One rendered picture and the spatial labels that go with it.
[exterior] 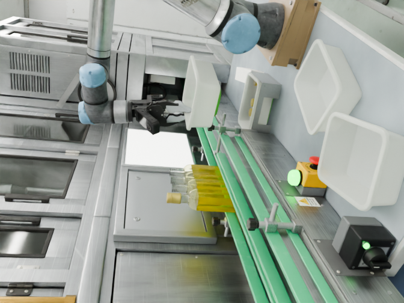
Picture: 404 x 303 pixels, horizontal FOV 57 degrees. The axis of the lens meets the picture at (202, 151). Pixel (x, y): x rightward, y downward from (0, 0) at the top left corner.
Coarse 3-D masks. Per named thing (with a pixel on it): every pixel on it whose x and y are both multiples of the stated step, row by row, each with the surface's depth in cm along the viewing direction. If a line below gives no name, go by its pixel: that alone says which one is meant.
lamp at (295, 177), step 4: (292, 172) 102; (296, 172) 101; (300, 172) 102; (288, 176) 103; (292, 176) 101; (296, 176) 101; (300, 176) 101; (288, 180) 103; (292, 180) 101; (296, 180) 101; (300, 180) 101; (292, 184) 102; (296, 184) 102; (300, 184) 102
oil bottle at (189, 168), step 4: (192, 164) 137; (184, 168) 135; (188, 168) 134; (192, 168) 134; (196, 168) 135; (200, 168) 135; (204, 168) 136; (208, 168) 136; (212, 168) 137; (216, 168) 137; (184, 172) 134; (188, 172) 133; (208, 172) 134; (212, 172) 134; (216, 172) 135; (220, 172) 135; (184, 176) 134
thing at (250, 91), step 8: (248, 80) 154; (256, 80) 141; (248, 88) 155; (256, 88) 155; (248, 96) 157; (256, 96) 140; (240, 104) 158; (248, 104) 158; (256, 104) 142; (240, 112) 160; (248, 112) 160; (240, 120) 160; (248, 120) 160; (248, 128) 146
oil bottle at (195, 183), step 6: (192, 180) 125; (198, 180) 126; (204, 180) 127; (210, 180) 127; (216, 180) 128; (222, 180) 129; (192, 186) 123; (198, 186) 123; (204, 186) 123; (210, 186) 124; (216, 186) 124; (222, 186) 125; (186, 192) 124
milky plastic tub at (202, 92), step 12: (192, 60) 117; (192, 72) 125; (204, 72) 114; (192, 84) 127; (204, 84) 107; (216, 84) 109; (192, 96) 130; (204, 96) 108; (216, 96) 109; (192, 108) 109; (204, 108) 111; (216, 108) 114; (192, 120) 111; (204, 120) 113
